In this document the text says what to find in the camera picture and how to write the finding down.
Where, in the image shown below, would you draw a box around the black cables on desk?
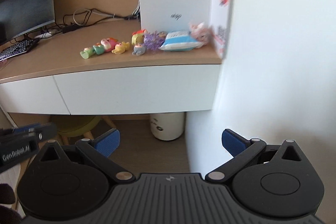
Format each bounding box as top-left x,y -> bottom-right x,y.
10,7 -> 141,41

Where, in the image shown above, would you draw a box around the pink cloth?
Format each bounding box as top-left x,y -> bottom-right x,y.
189,22 -> 211,46

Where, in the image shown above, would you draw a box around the light green doll toy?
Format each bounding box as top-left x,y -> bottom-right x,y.
80,47 -> 96,59

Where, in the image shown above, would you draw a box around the black keyboard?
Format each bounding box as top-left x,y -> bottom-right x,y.
0,38 -> 41,61

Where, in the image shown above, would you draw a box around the teal green small toy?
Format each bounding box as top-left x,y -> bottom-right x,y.
93,43 -> 105,55

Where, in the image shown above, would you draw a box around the yellow-green stool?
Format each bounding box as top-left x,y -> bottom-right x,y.
50,115 -> 117,145

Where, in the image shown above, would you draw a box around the blue white tissue pack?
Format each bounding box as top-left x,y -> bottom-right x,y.
159,31 -> 205,52

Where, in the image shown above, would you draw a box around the purple spiky plush toy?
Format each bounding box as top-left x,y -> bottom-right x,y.
143,31 -> 167,51

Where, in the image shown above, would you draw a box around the yellow doll toy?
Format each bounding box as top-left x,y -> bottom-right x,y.
112,42 -> 130,54

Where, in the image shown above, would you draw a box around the white left drawer front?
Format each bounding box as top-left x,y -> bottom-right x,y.
1,76 -> 70,115

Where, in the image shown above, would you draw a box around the white poster with QR codes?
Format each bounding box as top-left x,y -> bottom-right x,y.
209,0 -> 234,60

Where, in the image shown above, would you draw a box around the white cylindrical bin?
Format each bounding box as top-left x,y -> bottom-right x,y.
150,112 -> 186,141

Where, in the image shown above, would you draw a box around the open wooden drawer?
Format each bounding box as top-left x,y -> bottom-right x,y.
54,65 -> 221,115

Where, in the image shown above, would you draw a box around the pink round face toy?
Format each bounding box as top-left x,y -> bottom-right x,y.
100,38 -> 118,52

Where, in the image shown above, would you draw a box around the black monitor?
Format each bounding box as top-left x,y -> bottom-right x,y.
0,0 -> 55,44

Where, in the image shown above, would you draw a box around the grey-blue doll toy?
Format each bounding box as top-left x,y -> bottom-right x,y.
132,43 -> 146,56

